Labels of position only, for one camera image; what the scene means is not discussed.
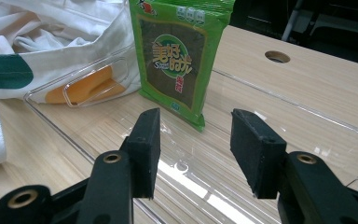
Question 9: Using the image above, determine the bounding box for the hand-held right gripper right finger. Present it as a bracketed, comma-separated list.
[229, 107, 289, 200]

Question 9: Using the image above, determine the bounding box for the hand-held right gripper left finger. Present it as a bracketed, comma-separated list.
[122, 107, 162, 200]

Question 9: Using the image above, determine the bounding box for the clear plastic box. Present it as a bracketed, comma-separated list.
[22, 46, 358, 224]

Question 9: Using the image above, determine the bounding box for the green seaweed snack packet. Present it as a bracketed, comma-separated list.
[128, 0, 237, 133]

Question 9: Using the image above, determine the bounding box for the white canvas tote bag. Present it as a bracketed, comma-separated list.
[0, 0, 143, 173]

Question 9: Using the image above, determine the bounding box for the white desk leg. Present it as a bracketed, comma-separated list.
[281, 0, 306, 42]

